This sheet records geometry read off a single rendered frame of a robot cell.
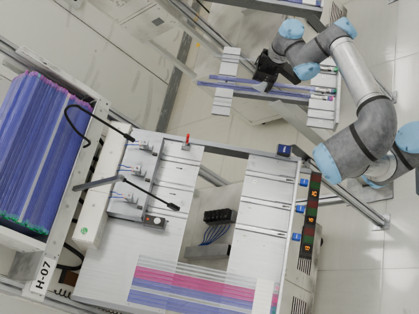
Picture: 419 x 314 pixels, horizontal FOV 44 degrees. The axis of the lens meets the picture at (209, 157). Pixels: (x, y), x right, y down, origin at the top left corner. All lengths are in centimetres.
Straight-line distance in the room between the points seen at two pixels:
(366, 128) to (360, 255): 132
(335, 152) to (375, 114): 14
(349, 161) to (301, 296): 124
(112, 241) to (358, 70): 104
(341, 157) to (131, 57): 302
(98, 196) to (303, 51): 88
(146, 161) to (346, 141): 87
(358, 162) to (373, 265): 123
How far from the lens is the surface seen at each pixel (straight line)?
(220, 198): 240
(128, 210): 191
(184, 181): 199
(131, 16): 276
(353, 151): 137
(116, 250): 193
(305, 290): 254
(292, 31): 167
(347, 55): 155
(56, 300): 189
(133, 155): 199
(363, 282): 256
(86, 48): 397
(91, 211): 191
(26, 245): 176
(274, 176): 201
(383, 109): 139
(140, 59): 425
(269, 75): 183
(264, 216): 194
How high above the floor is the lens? 215
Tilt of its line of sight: 36 degrees down
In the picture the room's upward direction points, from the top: 56 degrees counter-clockwise
